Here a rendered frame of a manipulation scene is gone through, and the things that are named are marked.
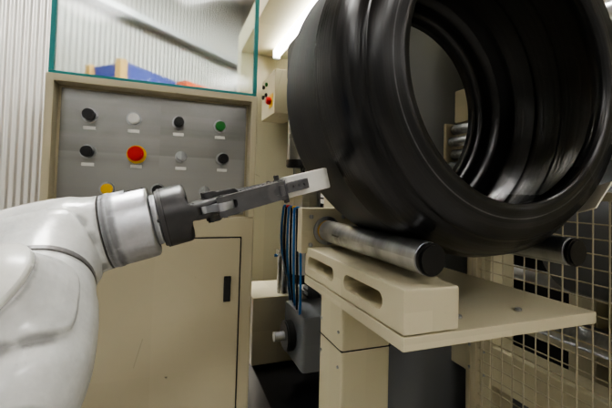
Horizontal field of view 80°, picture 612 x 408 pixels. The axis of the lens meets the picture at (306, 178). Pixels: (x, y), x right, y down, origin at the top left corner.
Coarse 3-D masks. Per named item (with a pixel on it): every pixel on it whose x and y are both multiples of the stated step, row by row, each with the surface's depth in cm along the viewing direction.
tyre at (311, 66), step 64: (320, 0) 58; (384, 0) 45; (448, 0) 79; (512, 0) 73; (576, 0) 59; (320, 64) 50; (384, 64) 45; (512, 64) 81; (576, 64) 70; (320, 128) 53; (384, 128) 45; (512, 128) 83; (576, 128) 70; (384, 192) 49; (448, 192) 48; (512, 192) 75; (576, 192) 56
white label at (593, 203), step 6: (600, 186) 61; (606, 186) 60; (594, 192) 61; (600, 192) 60; (606, 192) 59; (594, 198) 60; (600, 198) 59; (588, 204) 60; (594, 204) 59; (582, 210) 60
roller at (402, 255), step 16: (320, 224) 79; (336, 224) 73; (336, 240) 71; (352, 240) 64; (368, 240) 59; (384, 240) 55; (400, 240) 52; (416, 240) 50; (384, 256) 55; (400, 256) 51; (416, 256) 48; (432, 256) 48; (416, 272) 50; (432, 272) 48
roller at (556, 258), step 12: (552, 240) 60; (564, 240) 58; (576, 240) 58; (516, 252) 66; (528, 252) 63; (540, 252) 61; (552, 252) 59; (564, 252) 58; (576, 252) 57; (564, 264) 59; (576, 264) 57
